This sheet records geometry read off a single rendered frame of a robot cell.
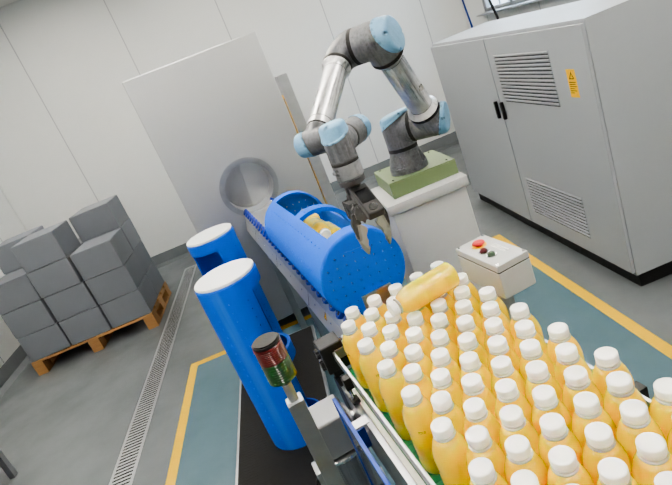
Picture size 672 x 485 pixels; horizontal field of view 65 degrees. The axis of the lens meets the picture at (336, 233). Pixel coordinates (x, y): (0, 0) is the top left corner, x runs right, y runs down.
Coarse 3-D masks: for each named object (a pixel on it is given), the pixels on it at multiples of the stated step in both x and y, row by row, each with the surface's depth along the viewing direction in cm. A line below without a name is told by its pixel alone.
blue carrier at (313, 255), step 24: (288, 192) 237; (288, 216) 206; (336, 216) 223; (288, 240) 196; (312, 240) 172; (336, 240) 158; (384, 240) 163; (312, 264) 166; (336, 264) 159; (360, 264) 162; (384, 264) 164; (336, 288) 161; (360, 288) 163; (360, 312) 165
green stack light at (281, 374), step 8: (288, 360) 110; (264, 368) 109; (272, 368) 108; (280, 368) 109; (288, 368) 110; (272, 376) 109; (280, 376) 109; (288, 376) 110; (272, 384) 111; (280, 384) 110
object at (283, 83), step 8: (280, 80) 281; (288, 80) 282; (280, 88) 283; (288, 88) 283; (288, 96) 284; (288, 104) 285; (296, 104) 286; (288, 112) 291; (296, 112) 287; (296, 120) 288; (304, 120) 290; (296, 128) 291; (304, 128) 291; (312, 160) 296; (320, 160) 297; (312, 168) 299; (320, 168) 298; (320, 176) 299; (320, 184) 300; (328, 184) 302; (328, 192) 303; (328, 200) 304; (336, 200) 305
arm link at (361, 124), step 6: (360, 114) 145; (348, 120) 140; (354, 120) 140; (360, 120) 142; (366, 120) 144; (354, 126) 138; (360, 126) 140; (366, 126) 142; (360, 132) 139; (366, 132) 142; (360, 138) 139; (366, 138) 144
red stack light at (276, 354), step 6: (282, 342) 110; (270, 348) 108; (276, 348) 108; (282, 348) 109; (258, 354) 108; (264, 354) 107; (270, 354) 107; (276, 354) 108; (282, 354) 109; (258, 360) 109; (264, 360) 108; (270, 360) 108; (276, 360) 108; (282, 360) 109; (264, 366) 109; (270, 366) 108
